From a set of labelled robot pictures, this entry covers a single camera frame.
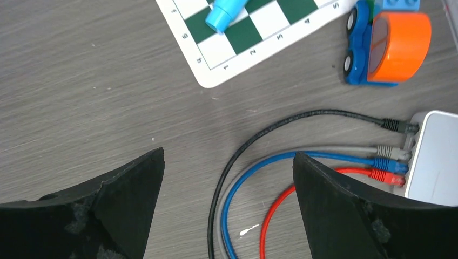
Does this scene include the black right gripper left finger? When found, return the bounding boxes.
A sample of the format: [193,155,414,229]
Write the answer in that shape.
[1,148,165,258]

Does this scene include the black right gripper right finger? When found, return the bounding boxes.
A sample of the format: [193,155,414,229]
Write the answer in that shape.
[293,152,457,258]

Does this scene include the white network switch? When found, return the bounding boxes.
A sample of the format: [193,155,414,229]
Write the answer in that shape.
[392,110,457,207]

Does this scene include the green white chessboard mat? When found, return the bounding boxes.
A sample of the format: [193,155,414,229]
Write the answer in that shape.
[158,1,354,88]

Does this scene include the light blue toy microphone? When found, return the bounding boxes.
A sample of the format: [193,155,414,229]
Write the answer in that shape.
[205,0,248,34]

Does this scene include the red ethernet cable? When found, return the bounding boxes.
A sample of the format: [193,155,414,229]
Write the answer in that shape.
[259,168,406,259]

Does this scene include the blue ethernet cable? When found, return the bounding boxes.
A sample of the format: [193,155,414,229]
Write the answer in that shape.
[220,151,409,259]

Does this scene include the grey ethernet cable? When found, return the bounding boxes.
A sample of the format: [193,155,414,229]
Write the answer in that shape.
[214,145,412,259]

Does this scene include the black ethernet cable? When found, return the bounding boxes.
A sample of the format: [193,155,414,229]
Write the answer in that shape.
[207,109,419,259]

